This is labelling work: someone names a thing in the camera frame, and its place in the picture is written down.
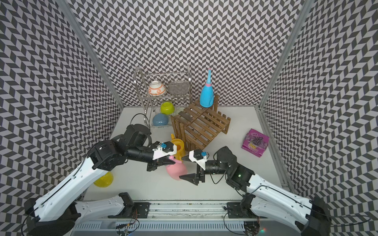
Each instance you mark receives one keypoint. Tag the blue spray bottle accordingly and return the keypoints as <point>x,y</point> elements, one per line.
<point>207,93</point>

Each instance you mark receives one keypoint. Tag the metal dish rack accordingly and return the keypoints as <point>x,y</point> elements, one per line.
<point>151,104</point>

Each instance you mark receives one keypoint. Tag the yellow watering can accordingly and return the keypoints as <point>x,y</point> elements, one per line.
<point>181,152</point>

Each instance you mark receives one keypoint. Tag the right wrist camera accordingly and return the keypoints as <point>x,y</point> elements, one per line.
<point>199,157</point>

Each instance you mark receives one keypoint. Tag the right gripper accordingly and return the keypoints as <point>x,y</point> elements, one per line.
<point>195,178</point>

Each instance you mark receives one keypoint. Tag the aluminium front rail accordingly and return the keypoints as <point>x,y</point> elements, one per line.
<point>192,211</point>

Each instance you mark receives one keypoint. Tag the white orange patterned bowl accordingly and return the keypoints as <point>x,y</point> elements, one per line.
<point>156,88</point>

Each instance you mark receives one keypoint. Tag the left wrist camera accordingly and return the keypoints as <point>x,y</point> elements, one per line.
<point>164,149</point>

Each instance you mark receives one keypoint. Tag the yellow spray bottle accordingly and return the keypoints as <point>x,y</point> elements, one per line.
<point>105,181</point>

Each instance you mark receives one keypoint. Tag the wooden slatted shelf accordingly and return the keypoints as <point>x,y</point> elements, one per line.
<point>197,126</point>

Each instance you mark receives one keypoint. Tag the grey glass plate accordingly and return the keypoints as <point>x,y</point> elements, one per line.
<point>178,88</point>

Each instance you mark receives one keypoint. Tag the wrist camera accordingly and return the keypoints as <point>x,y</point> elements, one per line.
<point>199,157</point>
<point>164,149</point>

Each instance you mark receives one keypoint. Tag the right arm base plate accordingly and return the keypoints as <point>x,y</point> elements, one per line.
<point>237,211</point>

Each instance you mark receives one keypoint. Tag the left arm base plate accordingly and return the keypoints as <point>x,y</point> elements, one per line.
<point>137,210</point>

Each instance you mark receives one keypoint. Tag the blue bowl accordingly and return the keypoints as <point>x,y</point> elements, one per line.
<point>160,120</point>

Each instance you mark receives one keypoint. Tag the pink spray bottle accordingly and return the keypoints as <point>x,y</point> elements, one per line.
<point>177,169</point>

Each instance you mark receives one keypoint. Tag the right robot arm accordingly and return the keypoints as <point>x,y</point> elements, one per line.
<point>309,217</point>

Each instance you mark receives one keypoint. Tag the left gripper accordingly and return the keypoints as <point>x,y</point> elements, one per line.
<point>155,163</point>

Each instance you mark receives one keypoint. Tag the purple snack box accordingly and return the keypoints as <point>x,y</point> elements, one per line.
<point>255,142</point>

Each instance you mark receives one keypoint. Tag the lime green bowl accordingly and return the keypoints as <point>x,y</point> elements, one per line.
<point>167,108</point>

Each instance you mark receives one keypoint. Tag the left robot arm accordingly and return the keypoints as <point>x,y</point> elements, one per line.
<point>59,211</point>

